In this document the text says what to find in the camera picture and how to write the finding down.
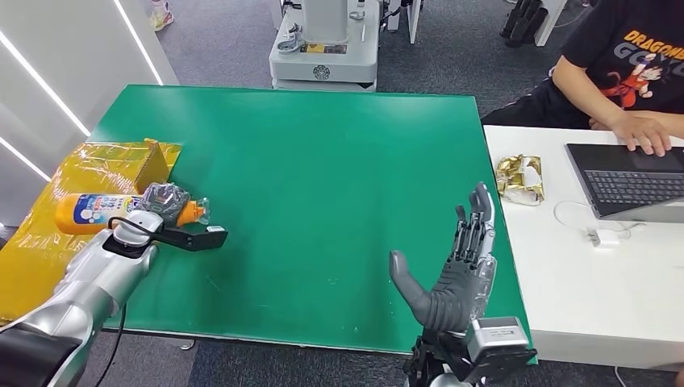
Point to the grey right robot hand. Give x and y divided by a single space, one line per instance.
454 299

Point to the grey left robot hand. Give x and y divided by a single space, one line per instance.
163 203

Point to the orange bottle with clear cap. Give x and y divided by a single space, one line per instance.
91 211

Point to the person's right forearm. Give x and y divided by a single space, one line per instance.
585 93

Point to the person's left forearm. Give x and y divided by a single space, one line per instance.
662 120

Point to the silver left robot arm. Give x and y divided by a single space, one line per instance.
91 283

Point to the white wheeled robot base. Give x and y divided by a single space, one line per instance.
324 53

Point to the crumpled gold foil wrapper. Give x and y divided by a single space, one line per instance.
518 179

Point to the yellow film wrapped cardboard box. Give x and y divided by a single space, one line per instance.
32 267

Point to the white charger adapter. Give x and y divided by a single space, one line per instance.
603 237

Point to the white and pink shoe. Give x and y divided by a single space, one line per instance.
162 16

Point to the dark grey laptop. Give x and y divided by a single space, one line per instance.
630 187

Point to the person's right hand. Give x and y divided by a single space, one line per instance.
641 133

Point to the white furniture legs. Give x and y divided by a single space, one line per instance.
412 21

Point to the person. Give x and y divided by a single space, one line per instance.
625 59

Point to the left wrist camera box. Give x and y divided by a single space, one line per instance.
195 239

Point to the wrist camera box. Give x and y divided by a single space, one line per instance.
195 239
497 342

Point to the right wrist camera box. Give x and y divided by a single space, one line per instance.
497 342

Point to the white wall light strip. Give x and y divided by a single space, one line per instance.
138 42
44 80
24 159

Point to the white desk post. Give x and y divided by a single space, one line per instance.
549 21

